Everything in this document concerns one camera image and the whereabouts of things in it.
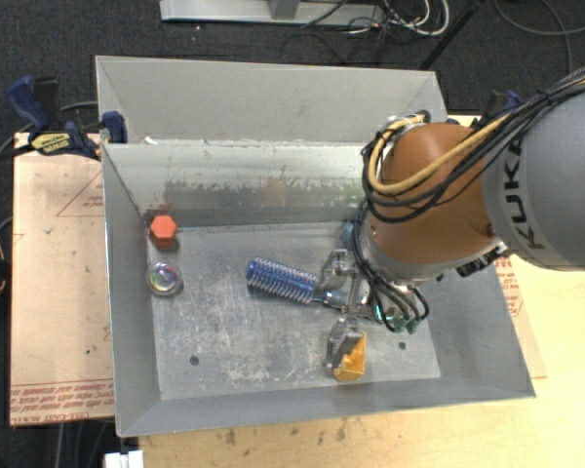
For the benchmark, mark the blue hair brush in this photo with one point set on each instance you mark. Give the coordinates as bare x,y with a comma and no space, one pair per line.
280,278

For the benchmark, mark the grey metal bin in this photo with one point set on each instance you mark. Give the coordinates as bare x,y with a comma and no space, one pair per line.
253,339

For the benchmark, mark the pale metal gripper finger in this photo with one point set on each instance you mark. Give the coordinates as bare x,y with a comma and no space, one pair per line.
337,349
337,263

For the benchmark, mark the clear glass ball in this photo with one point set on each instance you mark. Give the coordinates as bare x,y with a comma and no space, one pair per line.
164,279

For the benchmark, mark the red hexagonal block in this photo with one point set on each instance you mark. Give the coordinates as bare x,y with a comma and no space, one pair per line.
163,229

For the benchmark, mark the yellow plastic wedge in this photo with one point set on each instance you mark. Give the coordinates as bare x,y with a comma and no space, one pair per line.
355,361

